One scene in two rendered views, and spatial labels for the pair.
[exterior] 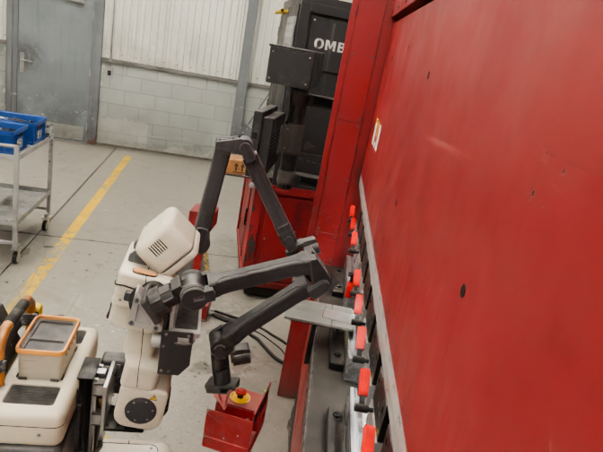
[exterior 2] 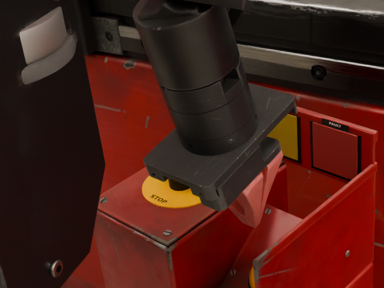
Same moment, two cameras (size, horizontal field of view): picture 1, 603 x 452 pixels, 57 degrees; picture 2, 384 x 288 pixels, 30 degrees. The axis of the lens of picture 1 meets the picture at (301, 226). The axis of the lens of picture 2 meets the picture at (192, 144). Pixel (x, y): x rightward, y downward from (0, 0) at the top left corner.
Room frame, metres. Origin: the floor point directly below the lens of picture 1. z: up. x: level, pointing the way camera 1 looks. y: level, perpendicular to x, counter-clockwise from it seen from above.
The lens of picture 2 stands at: (1.32, 0.52, 1.13)
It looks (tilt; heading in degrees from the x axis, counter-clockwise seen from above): 30 degrees down; 308
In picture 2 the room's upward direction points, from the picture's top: 7 degrees counter-clockwise
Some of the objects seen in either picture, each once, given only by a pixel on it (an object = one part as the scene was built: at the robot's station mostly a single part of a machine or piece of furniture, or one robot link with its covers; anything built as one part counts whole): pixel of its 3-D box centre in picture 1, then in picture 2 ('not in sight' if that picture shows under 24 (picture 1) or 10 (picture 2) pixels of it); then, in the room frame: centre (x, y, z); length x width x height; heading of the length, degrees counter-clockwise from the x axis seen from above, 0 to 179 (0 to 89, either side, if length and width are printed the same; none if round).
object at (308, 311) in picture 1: (318, 313); not in sight; (1.99, -0.13, 1.00); 0.26 x 0.18 x 0.01; 89
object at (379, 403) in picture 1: (393, 421); not in sight; (1.01, -0.27, 1.26); 0.15 x 0.09 x 0.17; 179
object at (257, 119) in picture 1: (267, 140); not in sight; (3.20, 0.28, 1.42); 0.45 x 0.12 x 0.36; 175
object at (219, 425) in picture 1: (237, 412); (230, 224); (1.62, 0.10, 0.75); 0.20 x 0.16 x 0.18; 171
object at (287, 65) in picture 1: (286, 124); not in sight; (3.25, 0.19, 1.53); 0.51 x 0.25 x 0.85; 175
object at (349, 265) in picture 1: (350, 282); not in sight; (2.53, -0.29, 0.92); 0.50 x 0.06 x 0.10; 179
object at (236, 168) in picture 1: (237, 163); not in sight; (4.13, 0.56, 1.04); 0.30 x 0.26 x 0.12; 11
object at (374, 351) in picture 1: (386, 369); not in sight; (1.21, -0.27, 1.26); 0.15 x 0.09 x 0.17; 179
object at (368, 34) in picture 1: (388, 220); not in sight; (2.96, -0.47, 1.15); 0.85 x 0.25 x 2.30; 89
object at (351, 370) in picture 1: (353, 343); not in sight; (1.93, -0.28, 0.92); 0.39 x 0.06 x 0.10; 179
